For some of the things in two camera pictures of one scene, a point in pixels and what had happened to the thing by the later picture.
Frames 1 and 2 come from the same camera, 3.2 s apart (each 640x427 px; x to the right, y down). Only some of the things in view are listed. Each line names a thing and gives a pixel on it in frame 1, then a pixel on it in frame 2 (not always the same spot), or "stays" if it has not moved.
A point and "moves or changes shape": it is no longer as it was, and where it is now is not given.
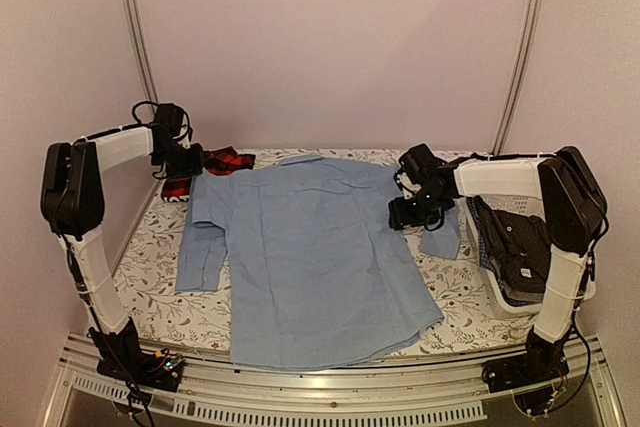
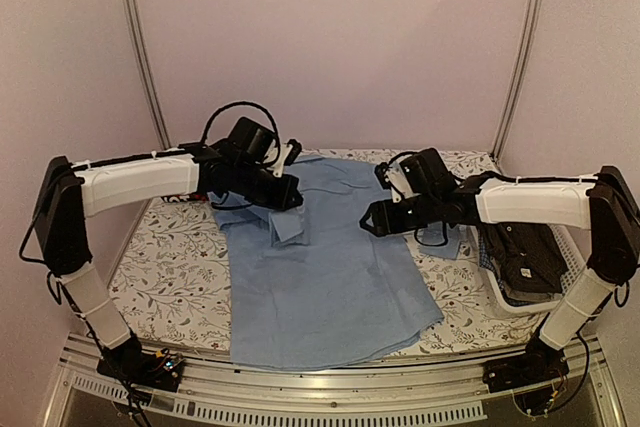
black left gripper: (194, 169) to (282, 202)
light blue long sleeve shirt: (321, 267) moves or changes shape
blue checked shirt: (487, 260) stays
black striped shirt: (519, 245) stays
